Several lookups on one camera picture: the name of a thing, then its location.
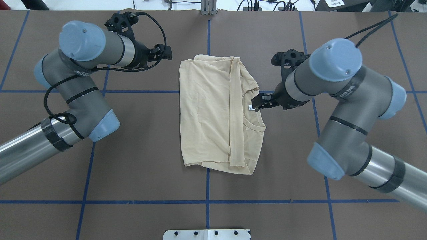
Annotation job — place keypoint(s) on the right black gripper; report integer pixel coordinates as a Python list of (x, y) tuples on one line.
[(284, 97)]

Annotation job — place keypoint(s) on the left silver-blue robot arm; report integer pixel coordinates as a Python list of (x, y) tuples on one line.
[(76, 107)]

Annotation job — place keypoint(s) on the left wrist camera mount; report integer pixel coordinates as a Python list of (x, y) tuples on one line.
[(122, 24)]

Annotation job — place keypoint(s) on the black box with label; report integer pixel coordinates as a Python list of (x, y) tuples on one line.
[(341, 5)]

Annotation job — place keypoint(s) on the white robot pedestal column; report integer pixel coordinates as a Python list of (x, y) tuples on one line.
[(208, 234)]

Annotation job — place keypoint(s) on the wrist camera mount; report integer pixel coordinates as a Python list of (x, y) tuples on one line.
[(122, 24), (288, 61)]

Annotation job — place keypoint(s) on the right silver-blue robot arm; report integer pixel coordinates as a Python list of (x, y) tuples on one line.
[(363, 96)]

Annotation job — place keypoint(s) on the cream long-sleeve printed shirt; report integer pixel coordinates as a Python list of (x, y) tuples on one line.
[(219, 128)]

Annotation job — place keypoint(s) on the aluminium frame post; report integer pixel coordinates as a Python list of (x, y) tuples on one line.
[(209, 7)]

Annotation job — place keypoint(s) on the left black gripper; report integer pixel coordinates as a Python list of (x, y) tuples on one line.
[(141, 55)]

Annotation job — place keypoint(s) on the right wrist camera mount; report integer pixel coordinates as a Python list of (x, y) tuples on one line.
[(288, 61)]

